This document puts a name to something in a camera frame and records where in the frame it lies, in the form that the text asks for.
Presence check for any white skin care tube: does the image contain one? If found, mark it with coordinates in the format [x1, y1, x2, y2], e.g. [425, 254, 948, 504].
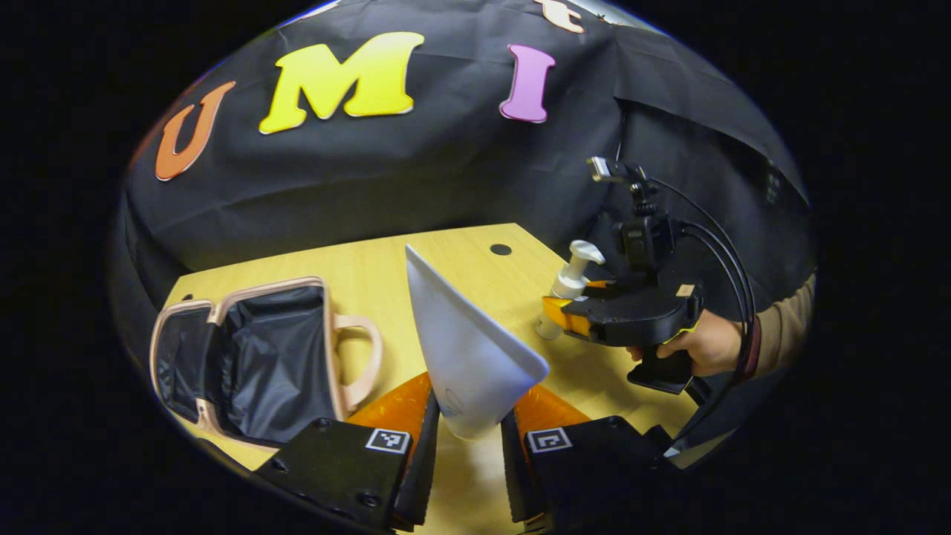
[405, 244, 551, 441]

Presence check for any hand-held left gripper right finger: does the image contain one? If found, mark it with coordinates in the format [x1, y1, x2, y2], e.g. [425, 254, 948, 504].
[501, 383, 674, 524]

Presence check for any white pump bottle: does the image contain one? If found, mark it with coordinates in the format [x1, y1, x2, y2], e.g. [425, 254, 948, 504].
[536, 240, 606, 341]

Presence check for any black backdrop cloth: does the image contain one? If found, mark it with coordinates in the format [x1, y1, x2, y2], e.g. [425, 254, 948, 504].
[111, 0, 817, 447]

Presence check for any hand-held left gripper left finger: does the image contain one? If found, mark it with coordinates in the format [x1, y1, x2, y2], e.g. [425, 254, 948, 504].
[256, 372, 441, 533]

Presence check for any pink suitcase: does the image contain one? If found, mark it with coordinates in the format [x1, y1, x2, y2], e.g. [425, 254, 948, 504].
[150, 276, 384, 451]

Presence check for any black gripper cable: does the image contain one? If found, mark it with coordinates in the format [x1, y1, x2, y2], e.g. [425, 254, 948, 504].
[678, 223, 750, 387]
[650, 177, 759, 439]

